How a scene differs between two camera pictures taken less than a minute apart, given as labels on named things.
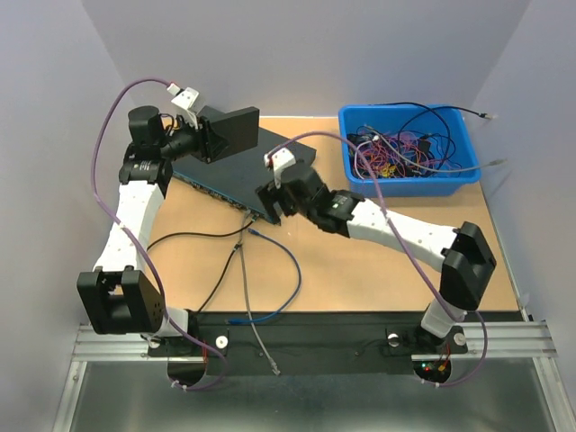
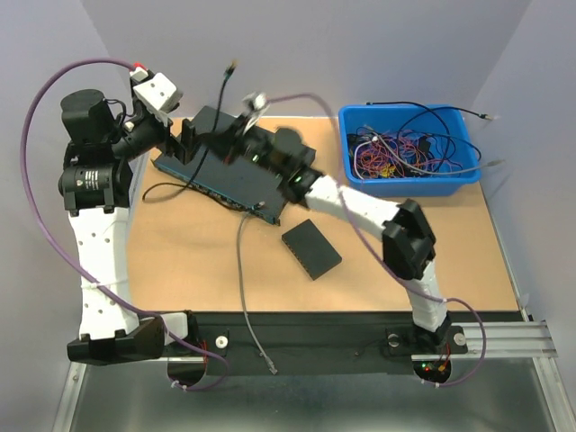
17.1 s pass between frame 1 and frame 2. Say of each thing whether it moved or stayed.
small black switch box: moved
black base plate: stayed
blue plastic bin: stayed
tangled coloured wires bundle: stayed
